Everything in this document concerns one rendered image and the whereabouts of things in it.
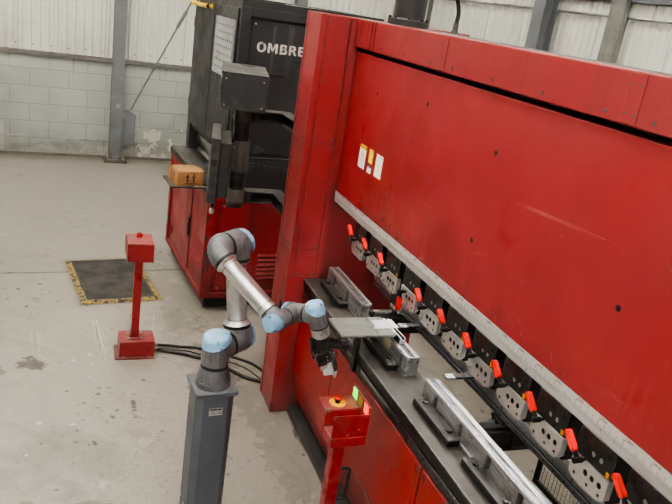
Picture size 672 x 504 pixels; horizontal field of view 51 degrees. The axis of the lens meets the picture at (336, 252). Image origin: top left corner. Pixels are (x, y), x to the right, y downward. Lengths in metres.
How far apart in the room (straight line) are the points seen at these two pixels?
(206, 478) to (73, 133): 7.16
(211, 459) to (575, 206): 1.88
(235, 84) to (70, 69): 6.07
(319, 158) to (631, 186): 2.13
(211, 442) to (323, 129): 1.68
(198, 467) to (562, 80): 2.12
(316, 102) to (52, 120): 6.43
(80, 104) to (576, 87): 8.17
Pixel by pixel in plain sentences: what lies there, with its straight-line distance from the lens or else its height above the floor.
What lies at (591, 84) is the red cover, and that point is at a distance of 2.14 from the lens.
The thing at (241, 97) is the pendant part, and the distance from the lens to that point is 3.79.
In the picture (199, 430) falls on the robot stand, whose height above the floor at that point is 0.60.
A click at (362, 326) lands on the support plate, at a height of 1.00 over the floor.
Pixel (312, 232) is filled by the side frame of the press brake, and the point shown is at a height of 1.15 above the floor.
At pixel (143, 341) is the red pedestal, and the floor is 0.12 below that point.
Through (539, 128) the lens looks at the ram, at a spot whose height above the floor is 2.08.
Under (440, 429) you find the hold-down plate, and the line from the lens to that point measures 2.77.
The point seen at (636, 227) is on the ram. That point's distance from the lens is 1.98.
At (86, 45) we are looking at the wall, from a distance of 9.70.
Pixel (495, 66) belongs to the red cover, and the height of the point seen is 2.23.
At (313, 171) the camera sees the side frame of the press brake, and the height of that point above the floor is 1.50.
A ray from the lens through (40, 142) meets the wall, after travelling 9.86.
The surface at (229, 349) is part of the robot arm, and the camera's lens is 2.98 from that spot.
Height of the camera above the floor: 2.34
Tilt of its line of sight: 19 degrees down
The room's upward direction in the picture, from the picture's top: 9 degrees clockwise
